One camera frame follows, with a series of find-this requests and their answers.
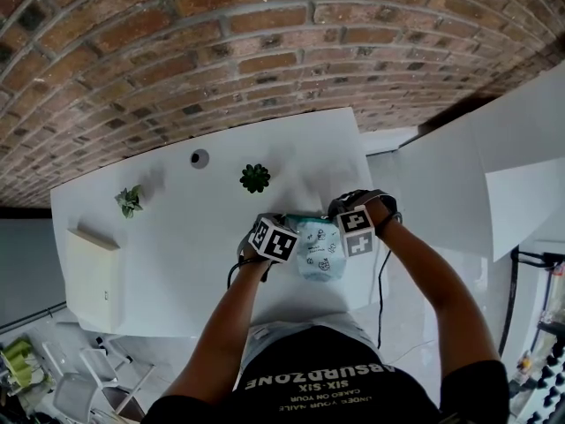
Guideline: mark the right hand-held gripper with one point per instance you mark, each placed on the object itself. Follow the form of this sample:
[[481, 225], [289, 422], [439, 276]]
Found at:
[[355, 232]]

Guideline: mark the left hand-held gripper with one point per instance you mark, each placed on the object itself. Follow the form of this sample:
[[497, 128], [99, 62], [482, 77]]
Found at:
[[273, 243]]

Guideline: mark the person's left forearm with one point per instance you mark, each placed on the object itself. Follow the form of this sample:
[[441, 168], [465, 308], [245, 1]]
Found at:
[[229, 325]]

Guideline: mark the person's right forearm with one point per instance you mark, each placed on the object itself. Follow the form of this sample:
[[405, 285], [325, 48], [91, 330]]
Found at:
[[428, 289]]

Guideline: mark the dark green succulent in pot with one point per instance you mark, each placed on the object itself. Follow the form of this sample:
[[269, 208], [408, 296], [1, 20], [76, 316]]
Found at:
[[255, 178]]

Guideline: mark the person's black printed t-shirt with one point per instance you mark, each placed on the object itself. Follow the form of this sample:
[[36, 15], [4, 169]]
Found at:
[[331, 369]]

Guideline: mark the pale green leafy potted plant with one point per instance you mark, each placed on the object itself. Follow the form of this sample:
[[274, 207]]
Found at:
[[129, 201]]

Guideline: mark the black metal rack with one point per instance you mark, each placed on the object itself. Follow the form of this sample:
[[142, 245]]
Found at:
[[512, 289]]

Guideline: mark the cream flat box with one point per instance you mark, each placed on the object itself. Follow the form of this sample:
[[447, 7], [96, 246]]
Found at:
[[90, 281]]

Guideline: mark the white chair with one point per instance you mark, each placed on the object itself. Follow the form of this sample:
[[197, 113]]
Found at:
[[73, 395], [103, 371]]

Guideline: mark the black spiked foam panel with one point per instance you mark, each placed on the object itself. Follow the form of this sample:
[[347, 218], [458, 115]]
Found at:
[[554, 360]]

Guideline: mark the light green container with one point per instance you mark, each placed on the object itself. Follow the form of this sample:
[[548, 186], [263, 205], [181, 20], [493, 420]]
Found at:
[[17, 360]]

